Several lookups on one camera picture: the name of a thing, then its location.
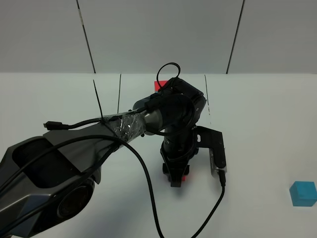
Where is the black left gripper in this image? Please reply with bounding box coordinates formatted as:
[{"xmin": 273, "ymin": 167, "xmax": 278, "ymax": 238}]
[{"xmin": 160, "ymin": 125, "xmax": 198, "ymax": 187}]

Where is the blue cube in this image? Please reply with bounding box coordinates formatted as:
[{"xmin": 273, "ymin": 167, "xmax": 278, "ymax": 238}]
[{"xmin": 289, "ymin": 181, "xmax": 317, "ymax": 207}]

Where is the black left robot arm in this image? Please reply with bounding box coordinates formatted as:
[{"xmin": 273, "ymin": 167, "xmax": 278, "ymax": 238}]
[{"xmin": 0, "ymin": 77, "xmax": 206, "ymax": 238}]

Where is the red template cube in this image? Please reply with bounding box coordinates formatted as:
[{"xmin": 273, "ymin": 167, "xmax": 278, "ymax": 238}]
[{"xmin": 154, "ymin": 80, "xmax": 167, "ymax": 93}]

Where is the black zip tie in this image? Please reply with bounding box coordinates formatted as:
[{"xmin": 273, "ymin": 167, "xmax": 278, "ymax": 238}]
[{"xmin": 93, "ymin": 79, "xmax": 104, "ymax": 120}]

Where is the black camera cable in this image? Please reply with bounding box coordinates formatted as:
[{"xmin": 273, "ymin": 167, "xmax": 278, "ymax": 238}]
[{"xmin": 0, "ymin": 135, "xmax": 226, "ymax": 238}]

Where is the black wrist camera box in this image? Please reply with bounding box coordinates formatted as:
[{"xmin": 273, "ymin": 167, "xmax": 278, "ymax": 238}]
[{"xmin": 194, "ymin": 126, "xmax": 227, "ymax": 178}]

